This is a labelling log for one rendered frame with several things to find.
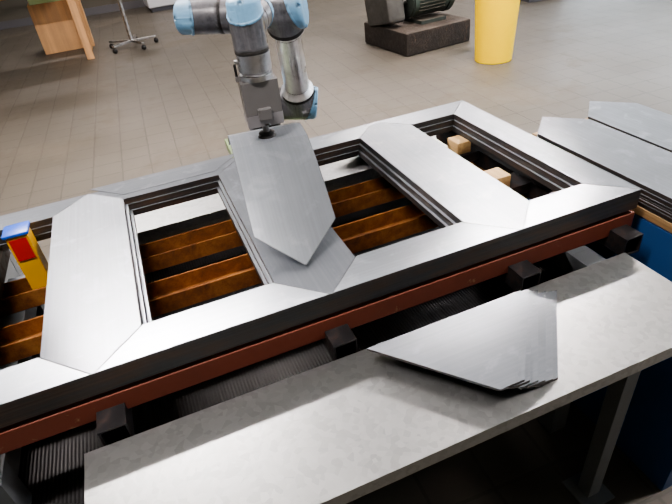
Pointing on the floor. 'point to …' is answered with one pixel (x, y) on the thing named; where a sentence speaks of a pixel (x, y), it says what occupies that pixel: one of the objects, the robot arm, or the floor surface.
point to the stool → (128, 32)
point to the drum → (495, 30)
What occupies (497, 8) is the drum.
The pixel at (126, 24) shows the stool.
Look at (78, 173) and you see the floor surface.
